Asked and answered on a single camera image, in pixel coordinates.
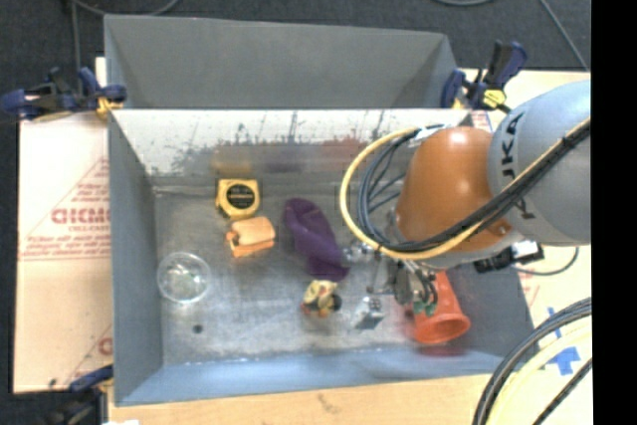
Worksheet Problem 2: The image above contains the clear glass bowl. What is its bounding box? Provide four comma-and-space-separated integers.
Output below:
155, 251, 213, 305

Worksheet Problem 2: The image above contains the grey metal bin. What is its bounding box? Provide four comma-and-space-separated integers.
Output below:
103, 14, 537, 407

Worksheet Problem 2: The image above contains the small yellow toy figure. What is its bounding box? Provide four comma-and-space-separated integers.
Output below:
300, 279, 344, 319

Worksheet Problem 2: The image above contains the purple cloth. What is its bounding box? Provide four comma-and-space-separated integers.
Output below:
283, 197, 350, 283

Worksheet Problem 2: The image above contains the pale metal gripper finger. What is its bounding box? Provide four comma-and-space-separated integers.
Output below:
342, 239, 378, 266
351, 295, 387, 332

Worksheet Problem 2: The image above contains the orange plastic cup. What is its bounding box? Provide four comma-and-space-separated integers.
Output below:
409, 269, 472, 346

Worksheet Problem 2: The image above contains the yellow tape measure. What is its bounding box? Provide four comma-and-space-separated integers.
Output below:
214, 178, 262, 221

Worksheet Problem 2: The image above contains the black cylinder on white bracket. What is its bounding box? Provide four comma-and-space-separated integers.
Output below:
472, 239, 545, 275

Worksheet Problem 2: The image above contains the brown cardboard board red print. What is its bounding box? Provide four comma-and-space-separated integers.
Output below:
11, 67, 592, 395

